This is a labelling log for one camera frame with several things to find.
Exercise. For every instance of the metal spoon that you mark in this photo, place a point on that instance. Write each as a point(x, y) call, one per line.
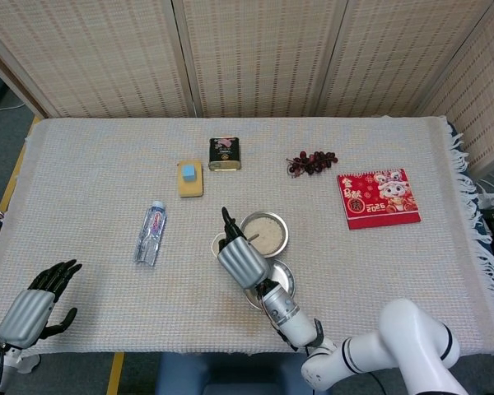
point(253, 237)

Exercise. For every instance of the clear plastic water bottle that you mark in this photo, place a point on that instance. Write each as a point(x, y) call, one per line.
point(150, 234)

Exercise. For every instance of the steel bowl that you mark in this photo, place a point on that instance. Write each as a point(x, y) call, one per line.
point(286, 236)

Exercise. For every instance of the dark red grape bunch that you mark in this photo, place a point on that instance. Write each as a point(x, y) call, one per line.
point(313, 162)

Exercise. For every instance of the empty steel plate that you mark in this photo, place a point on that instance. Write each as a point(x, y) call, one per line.
point(287, 280)

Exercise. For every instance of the white paper cup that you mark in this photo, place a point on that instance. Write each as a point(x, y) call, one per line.
point(215, 244)

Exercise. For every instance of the red 2026 calendar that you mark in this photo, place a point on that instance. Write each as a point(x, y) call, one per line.
point(378, 201)

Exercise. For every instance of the woven bamboo folding screen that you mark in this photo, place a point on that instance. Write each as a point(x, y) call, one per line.
point(107, 49)

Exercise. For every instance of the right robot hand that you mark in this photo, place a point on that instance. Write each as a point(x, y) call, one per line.
point(243, 263)

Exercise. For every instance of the black luncheon meat can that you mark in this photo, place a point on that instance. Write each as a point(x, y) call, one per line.
point(225, 154)

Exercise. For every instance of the beige woven tablecloth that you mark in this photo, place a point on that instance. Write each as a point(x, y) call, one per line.
point(107, 296)

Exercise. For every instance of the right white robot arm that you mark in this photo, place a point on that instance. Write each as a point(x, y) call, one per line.
point(354, 349)

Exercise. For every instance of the light blue cube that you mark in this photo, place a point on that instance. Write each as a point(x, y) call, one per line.
point(190, 173)

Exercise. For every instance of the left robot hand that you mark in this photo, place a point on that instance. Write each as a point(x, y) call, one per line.
point(24, 317)

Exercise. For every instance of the yellow sponge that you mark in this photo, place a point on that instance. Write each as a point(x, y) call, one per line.
point(191, 191)

